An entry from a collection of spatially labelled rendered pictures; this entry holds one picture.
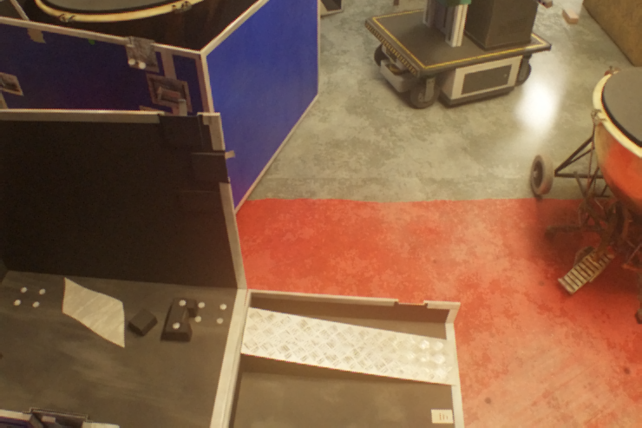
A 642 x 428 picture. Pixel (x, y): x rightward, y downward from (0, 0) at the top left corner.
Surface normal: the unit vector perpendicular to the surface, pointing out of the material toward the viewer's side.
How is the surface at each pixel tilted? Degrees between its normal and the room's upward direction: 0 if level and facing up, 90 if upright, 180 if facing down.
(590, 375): 0
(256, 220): 0
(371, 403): 2
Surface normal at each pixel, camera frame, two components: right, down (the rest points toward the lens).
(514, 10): 0.36, 0.64
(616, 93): 0.00, -0.73
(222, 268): -0.07, 0.68
